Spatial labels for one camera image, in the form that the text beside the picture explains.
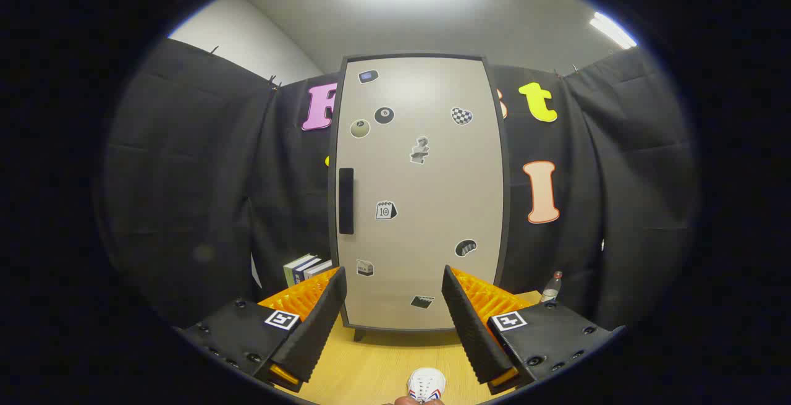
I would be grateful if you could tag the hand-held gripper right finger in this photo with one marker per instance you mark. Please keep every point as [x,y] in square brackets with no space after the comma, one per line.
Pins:
[469,324]

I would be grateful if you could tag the clear plastic bottle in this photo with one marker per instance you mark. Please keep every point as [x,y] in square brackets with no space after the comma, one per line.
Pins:
[550,290]

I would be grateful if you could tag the blue spine book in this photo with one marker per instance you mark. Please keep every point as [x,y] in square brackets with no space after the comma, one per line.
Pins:
[304,271]

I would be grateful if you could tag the dark grey shoe cabinet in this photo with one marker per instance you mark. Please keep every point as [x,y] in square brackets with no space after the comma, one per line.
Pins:
[333,250]

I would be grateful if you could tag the white canvas shoe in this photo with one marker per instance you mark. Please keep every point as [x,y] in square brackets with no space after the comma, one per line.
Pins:
[426,383]

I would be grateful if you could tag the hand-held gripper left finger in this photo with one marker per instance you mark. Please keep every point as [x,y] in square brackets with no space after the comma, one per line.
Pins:
[321,318]

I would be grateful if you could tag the green spine book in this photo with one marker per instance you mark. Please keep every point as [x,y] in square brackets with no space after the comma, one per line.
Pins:
[293,269]

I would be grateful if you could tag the small ceiling light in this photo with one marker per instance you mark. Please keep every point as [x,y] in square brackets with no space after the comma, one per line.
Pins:
[612,29]

